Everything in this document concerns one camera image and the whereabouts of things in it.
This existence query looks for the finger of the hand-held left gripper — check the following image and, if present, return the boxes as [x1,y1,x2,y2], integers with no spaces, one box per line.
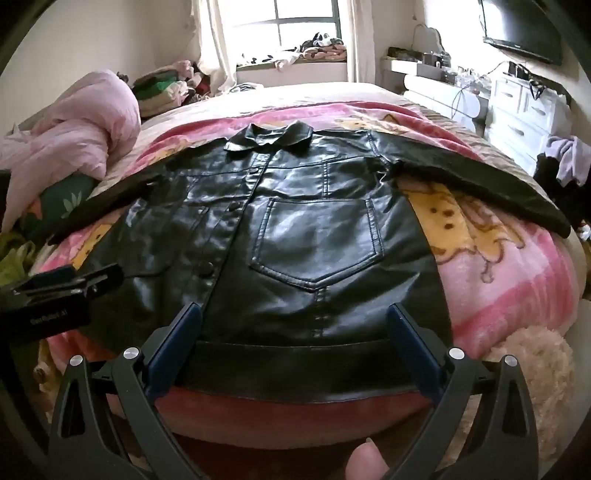
[11,263,124,301]
[25,264,78,289]

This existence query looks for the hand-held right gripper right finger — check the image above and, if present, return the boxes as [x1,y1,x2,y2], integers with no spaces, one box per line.
[387,302,541,480]

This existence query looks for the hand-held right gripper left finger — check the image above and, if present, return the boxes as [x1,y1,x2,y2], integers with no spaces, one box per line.
[46,302,218,480]

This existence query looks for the black leather jacket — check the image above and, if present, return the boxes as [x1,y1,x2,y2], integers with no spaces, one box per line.
[46,119,573,403]

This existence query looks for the pile of folded clothes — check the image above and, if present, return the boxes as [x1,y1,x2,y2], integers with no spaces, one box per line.
[131,60,218,118]

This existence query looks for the clothes on windowsill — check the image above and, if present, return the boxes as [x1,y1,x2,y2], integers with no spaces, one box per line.
[238,32,348,71]

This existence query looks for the person's right hand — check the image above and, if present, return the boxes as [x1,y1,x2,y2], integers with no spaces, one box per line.
[346,452,389,480]

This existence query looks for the yellow-green cloth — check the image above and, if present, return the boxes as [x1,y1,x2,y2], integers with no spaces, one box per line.
[0,230,43,288]

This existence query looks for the green leaf print pillow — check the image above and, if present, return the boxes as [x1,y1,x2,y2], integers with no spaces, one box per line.
[18,173,100,245]

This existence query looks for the pink printed blanket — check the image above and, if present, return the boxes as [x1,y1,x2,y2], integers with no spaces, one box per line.
[34,99,583,437]

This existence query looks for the cream plush cushion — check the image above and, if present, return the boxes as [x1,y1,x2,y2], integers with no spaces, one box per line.
[462,325,574,464]

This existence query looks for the black cloth heap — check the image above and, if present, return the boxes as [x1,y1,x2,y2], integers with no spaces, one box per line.
[533,154,591,228]

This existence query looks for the lavender garment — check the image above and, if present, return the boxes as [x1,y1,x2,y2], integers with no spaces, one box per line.
[545,136,591,188]

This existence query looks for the white drawer dresser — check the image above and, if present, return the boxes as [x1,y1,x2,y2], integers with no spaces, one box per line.
[485,74,574,163]

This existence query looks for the white desk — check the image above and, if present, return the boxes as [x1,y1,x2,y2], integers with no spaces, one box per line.
[381,56,491,131]

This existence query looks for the white curtain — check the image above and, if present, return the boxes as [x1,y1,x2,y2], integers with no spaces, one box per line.
[346,0,385,84]
[194,0,238,93]

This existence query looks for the heart-shaped mirror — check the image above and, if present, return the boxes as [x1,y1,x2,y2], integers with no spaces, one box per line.
[412,23,447,57]

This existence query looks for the window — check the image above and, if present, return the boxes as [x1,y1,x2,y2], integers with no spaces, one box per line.
[272,0,341,48]

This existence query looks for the black flat television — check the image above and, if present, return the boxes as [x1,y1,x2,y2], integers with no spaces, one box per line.
[478,0,567,65]

